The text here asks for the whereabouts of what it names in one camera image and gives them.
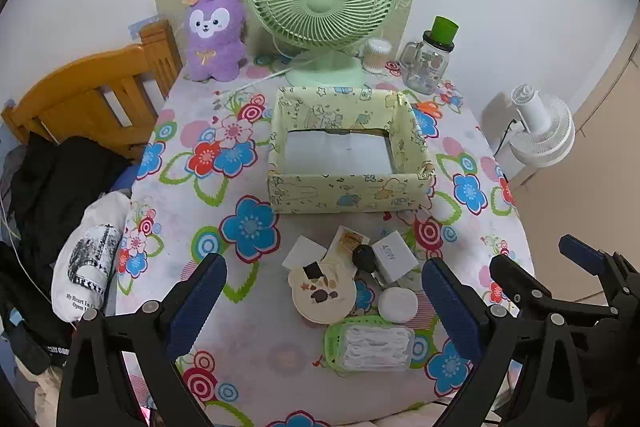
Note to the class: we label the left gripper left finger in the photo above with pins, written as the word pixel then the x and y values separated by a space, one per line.
pixel 96 390

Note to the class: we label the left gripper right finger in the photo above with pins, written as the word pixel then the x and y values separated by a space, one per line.
pixel 470 325

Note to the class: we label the floral tablecloth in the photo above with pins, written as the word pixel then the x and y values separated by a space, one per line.
pixel 202 189

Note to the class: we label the glass jar green lid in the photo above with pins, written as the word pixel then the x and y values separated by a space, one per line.
pixel 424 62

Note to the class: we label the wooden chair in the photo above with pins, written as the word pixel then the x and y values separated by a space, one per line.
pixel 112 97

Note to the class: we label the long white product box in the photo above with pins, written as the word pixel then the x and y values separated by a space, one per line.
pixel 343 244

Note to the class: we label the white floor fan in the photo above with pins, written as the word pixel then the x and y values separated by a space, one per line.
pixel 549 129

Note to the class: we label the round beige hedgehog tin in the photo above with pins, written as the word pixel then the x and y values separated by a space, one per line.
pixel 322 293

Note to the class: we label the white 45W charger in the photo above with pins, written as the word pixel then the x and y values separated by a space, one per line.
pixel 393 257

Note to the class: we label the white printed tote bag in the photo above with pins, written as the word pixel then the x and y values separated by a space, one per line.
pixel 85 264

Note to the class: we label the yellow patterned storage box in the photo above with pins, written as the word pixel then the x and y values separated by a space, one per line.
pixel 351 182

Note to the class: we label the orange handled scissors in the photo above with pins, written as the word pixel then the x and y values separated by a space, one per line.
pixel 429 108

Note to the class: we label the purple plush bunny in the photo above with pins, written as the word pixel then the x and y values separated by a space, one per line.
pixel 215 48

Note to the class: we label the black clothing pile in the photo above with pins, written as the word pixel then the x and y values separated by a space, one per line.
pixel 49 195

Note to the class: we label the white earbuds case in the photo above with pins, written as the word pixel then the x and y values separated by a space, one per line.
pixel 398 305

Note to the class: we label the cotton swab container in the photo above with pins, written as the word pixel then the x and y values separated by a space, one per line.
pixel 375 55

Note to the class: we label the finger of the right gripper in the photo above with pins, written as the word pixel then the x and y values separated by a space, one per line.
pixel 535 301
pixel 618 278

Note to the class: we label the white square adapter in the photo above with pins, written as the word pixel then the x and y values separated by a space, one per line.
pixel 304 252

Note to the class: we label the black car key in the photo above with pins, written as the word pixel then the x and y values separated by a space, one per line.
pixel 363 257

